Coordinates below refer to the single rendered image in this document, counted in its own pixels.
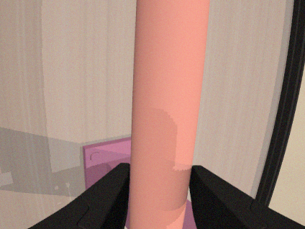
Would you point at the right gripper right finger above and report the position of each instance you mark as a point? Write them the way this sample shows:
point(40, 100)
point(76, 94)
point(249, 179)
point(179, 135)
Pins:
point(217, 204)

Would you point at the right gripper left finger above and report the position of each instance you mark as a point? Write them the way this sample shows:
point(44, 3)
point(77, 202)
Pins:
point(104, 205)

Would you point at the long salmon-pink rail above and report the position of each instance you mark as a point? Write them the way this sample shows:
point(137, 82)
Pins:
point(169, 56)

